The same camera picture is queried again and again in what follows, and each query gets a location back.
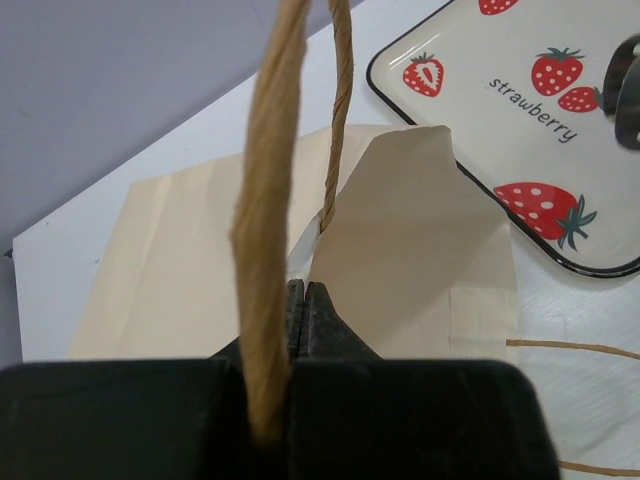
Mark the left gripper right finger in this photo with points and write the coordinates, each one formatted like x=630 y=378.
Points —
x=353 y=415

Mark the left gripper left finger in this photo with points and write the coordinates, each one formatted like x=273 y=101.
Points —
x=132 y=419

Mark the brown paper bag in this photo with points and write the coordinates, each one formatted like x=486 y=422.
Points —
x=413 y=256

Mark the metal tongs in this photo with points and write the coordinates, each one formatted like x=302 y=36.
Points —
x=621 y=93

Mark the strawberry pattern tray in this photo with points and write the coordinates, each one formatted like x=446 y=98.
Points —
x=520 y=86

